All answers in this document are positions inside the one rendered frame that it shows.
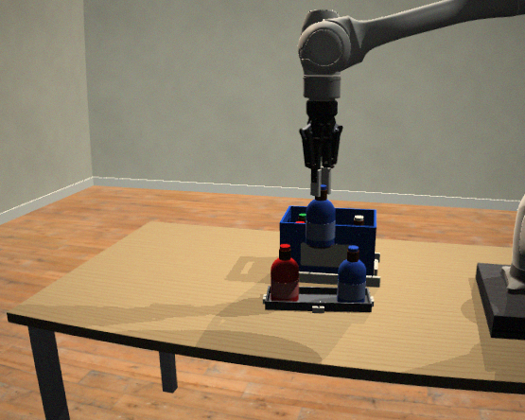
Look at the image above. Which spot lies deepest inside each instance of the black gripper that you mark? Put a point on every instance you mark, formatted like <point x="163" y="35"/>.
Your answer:
<point x="325" y="132"/>

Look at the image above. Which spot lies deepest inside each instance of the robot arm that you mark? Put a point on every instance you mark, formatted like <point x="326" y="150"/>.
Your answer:
<point x="325" y="48"/>

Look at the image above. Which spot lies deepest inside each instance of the blue bottle with grey label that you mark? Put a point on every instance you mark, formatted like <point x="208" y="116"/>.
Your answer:
<point x="351" y="278"/>

